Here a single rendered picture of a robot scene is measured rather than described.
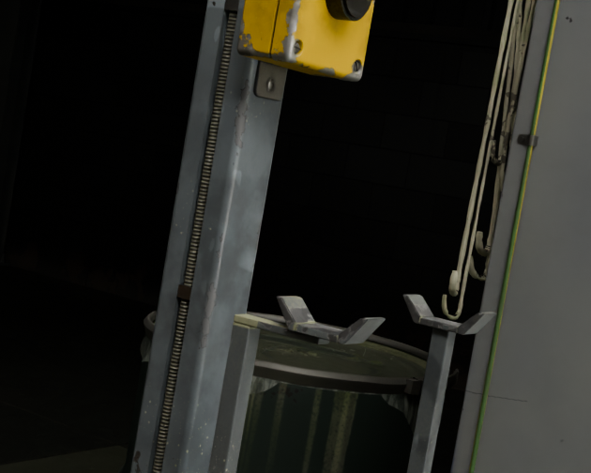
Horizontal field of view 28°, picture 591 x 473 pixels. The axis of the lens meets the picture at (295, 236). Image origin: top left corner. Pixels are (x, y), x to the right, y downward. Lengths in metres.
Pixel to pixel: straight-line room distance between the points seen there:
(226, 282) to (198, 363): 0.07
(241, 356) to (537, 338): 0.57
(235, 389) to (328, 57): 0.29
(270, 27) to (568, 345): 0.60
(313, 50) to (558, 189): 0.50
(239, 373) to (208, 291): 0.13
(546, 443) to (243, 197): 0.55
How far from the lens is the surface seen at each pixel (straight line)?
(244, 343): 0.89
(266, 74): 1.01
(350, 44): 1.01
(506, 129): 1.50
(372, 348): 2.37
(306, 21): 0.96
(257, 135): 1.01
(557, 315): 1.39
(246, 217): 1.02
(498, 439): 1.43
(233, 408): 0.90
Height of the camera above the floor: 1.22
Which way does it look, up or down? 4 degrees down
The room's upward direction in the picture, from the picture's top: 10 degrees clockwise
